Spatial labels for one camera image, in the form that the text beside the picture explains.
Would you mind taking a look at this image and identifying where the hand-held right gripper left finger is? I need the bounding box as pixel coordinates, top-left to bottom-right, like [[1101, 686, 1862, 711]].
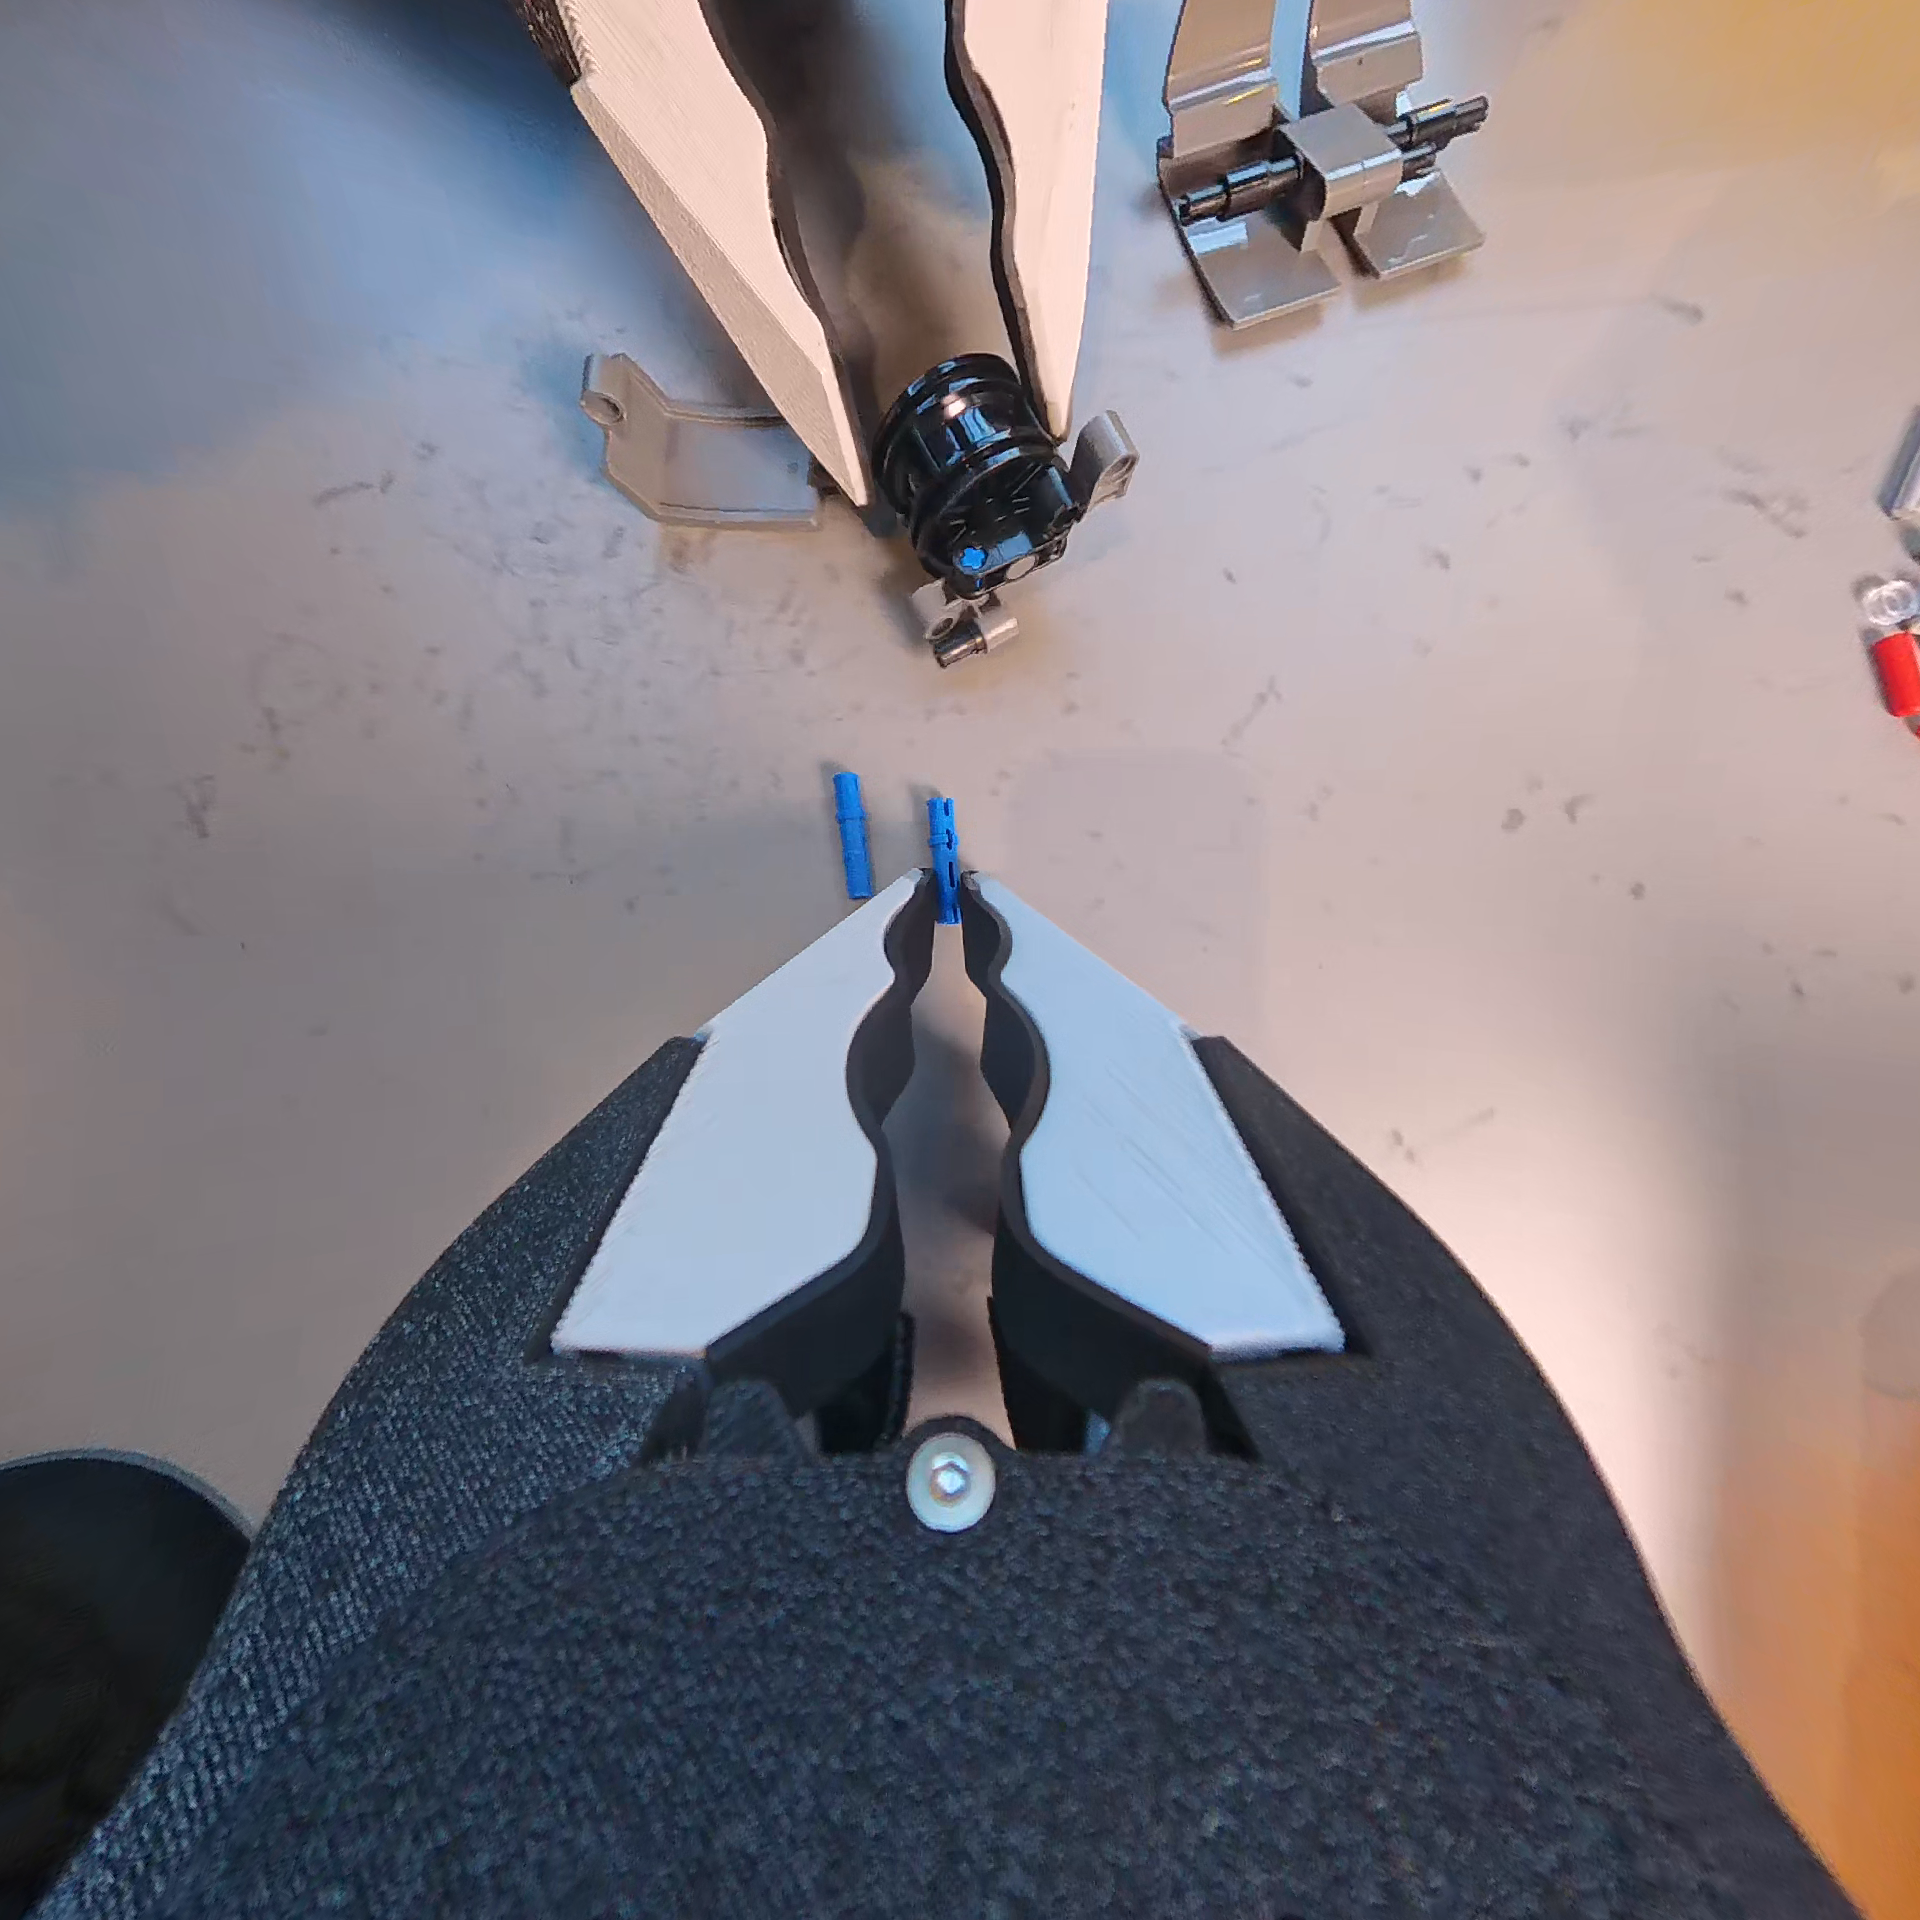
[[550, 870, 936, 1457]]

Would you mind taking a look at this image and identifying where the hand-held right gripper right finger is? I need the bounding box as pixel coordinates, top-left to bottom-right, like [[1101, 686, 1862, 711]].
[[960, 874, 1347, 1457]]

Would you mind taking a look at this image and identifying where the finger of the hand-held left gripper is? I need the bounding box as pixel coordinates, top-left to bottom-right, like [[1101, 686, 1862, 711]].
[[569, 0, 878, 509], [941, 0, 1117, 441]]

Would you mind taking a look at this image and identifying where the black wheel brick assembly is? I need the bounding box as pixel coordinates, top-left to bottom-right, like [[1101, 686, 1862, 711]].
[[873, 349, 1142, 672]]

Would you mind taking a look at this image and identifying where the grey hinged panel piece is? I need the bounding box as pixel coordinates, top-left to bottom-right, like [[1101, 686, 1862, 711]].
[[584, 349, 829, 529]]

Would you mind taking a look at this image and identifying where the grey desk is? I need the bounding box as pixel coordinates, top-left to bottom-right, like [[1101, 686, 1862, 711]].
[[0, 0, 1920, 1920]]

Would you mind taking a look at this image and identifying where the grey brick panel assembly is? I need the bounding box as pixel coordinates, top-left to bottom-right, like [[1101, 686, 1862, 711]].
[[1154, 0, 1493, 328]]

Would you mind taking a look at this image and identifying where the person's black hoodie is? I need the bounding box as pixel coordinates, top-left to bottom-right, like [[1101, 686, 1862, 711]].
[[0, 1450, 256, 1920]]

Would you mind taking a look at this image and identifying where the pile of small brick pieces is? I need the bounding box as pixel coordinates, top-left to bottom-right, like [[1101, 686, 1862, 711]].
[[1851, 405, 1920, 739]]

